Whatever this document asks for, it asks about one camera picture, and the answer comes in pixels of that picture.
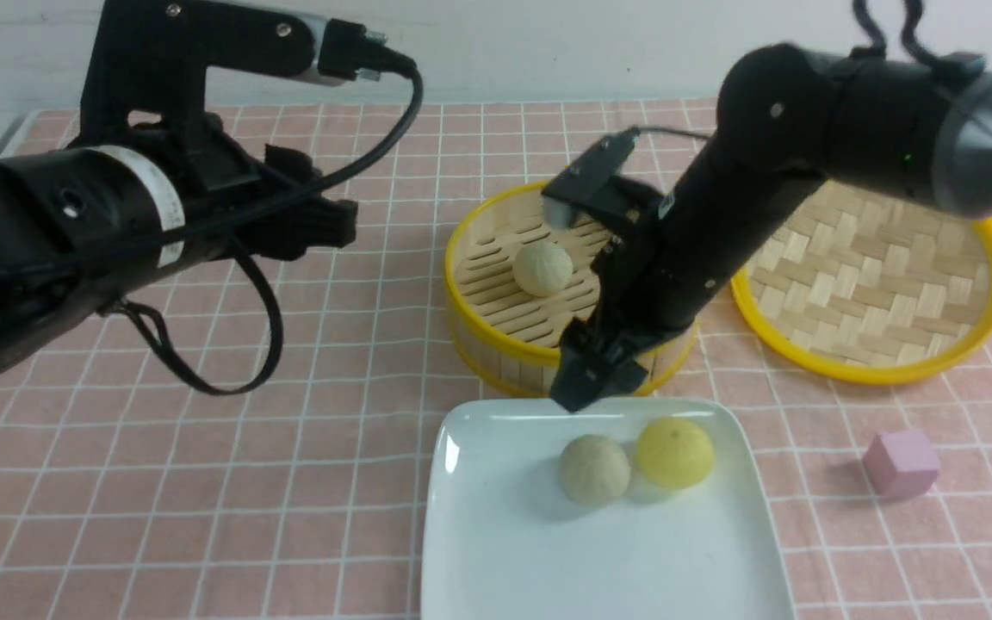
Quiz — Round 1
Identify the pink cube block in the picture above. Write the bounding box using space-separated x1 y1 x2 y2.
862 429 941 501

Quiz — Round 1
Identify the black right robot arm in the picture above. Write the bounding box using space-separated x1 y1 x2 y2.
541 1 992 413

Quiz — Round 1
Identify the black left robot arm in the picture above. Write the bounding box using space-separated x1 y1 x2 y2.
0 111 358 396

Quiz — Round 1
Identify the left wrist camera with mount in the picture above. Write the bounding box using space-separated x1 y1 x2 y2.
77 1 425 146

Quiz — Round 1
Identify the bamboo steamer basket yellow rim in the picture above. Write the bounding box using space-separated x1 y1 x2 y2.
443 179 708 399

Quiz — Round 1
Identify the pink checkered tablecloth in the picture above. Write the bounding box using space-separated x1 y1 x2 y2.
0 99 992 619

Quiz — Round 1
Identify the white steamed bun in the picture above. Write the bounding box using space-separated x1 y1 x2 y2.
511 240 574 297
558 433 631 507

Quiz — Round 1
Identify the white square plate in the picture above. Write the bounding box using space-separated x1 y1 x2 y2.
418 398 797 619

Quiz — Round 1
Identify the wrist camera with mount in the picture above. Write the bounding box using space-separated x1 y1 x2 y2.
77 1 425 146
540 127 664 237

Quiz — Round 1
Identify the white steamed bun front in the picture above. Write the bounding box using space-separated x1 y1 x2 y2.
558 433 631 507

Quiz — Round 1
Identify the woven bamboo steamer lid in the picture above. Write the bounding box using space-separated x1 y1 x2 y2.
731 182 992 385

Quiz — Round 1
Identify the yellow steamed bun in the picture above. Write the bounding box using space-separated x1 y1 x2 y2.
634 417 716 491

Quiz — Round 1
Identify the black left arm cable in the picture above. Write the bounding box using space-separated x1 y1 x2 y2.
0 60 425 397

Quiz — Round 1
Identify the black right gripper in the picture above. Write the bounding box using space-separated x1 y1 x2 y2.
549 215 694 412

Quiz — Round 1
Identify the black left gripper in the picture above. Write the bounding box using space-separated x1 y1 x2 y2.
164 116 359 268

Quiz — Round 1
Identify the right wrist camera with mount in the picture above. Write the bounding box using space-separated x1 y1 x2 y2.
540 127 664 237

